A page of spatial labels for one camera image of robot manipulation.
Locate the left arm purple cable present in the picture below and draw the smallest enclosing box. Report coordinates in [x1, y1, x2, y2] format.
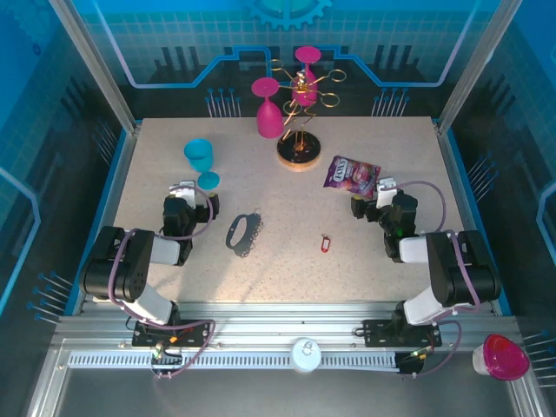
[107, 185, 217, 380]

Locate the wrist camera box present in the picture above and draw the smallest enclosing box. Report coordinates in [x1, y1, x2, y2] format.
[375, 175, 400, 209]
[168, 179, 197, 204]

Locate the purple candy bag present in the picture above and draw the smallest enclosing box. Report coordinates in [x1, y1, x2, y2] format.
[322, 155, 382, 200]

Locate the pink plastic goblet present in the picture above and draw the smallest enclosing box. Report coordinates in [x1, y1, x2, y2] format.
[250, 77, 282, 139]
[291, 45, 322, 107]

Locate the pink and white plastic cup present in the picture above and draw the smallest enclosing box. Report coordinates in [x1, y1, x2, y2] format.
[472, 333, 531, 382]

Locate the white round cap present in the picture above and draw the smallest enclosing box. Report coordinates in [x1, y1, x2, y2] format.
[289, 337, 323, 374]

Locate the cyan plastic goblet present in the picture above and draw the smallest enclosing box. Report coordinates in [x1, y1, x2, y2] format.
[183, 137, 221, 190]

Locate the white slotted cable duct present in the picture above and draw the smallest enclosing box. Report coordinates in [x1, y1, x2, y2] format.
[69, 352, 399, 371]

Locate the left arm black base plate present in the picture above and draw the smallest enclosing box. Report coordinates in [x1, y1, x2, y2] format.
[131, 319, 215, 348]

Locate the aluminium mounting rail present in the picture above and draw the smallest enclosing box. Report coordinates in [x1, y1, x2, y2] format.
[54, 301, 525, 347]

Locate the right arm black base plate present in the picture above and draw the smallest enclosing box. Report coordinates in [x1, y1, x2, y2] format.
[362, 318, 443, 348]

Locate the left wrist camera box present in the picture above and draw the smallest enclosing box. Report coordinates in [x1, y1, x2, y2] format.
[168, 179, 197, 204]

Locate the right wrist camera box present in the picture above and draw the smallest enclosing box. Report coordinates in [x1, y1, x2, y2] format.
[375, 175, 400, 209]

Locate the gold wire glass rack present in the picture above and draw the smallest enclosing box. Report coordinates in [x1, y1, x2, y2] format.
[265, 58, 347, 174]

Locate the aluminium frame post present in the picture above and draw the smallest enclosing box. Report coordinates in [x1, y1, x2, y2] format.
[47, 0, 142, 134]
[436, 0, 525, 134]

